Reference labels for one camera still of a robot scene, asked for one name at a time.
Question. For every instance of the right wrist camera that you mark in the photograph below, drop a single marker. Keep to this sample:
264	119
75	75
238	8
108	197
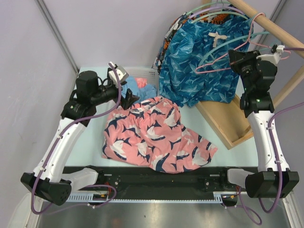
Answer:
275	56

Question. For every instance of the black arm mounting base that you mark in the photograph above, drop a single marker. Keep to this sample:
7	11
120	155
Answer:
143	185

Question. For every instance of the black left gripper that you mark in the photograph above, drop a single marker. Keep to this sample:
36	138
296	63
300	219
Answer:
126	102

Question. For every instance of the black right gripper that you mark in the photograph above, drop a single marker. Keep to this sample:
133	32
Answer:
237	59

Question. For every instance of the white drawstring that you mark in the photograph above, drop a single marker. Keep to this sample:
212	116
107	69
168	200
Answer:
216	36

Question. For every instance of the blue shark print shorts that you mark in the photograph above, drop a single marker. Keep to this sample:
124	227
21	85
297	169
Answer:
184	81

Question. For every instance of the purple hanger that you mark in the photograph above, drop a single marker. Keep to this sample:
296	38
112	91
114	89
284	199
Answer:
215	11

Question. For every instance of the teal hanger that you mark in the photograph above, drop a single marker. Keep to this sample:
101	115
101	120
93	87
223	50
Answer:
243	38

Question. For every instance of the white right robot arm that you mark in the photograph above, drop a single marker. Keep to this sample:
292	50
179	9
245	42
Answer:
274	177

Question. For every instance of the aluminium corner post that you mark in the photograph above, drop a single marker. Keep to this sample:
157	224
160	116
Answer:
57	34

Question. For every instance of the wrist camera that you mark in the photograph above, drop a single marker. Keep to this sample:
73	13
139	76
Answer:
121	72
275	56

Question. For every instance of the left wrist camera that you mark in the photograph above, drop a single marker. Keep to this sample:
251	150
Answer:
121	72

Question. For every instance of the light blue garment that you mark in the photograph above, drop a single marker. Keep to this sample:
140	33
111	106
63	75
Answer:
144	93

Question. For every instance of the pink shark print shorts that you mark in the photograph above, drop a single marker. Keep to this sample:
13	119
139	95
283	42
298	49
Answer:
150	134

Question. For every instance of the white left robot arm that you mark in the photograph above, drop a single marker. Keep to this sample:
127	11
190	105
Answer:
47	181

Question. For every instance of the mint green hanger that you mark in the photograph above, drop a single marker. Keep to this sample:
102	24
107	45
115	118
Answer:
212	7

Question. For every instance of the wooden rack base frame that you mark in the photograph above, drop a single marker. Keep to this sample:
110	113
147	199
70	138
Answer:
227	121

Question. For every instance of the wooden hanging rod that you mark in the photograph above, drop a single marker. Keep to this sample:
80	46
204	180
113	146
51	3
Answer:
268	25

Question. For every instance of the white plastic laundry basket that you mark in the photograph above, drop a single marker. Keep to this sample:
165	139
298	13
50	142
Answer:
149	73

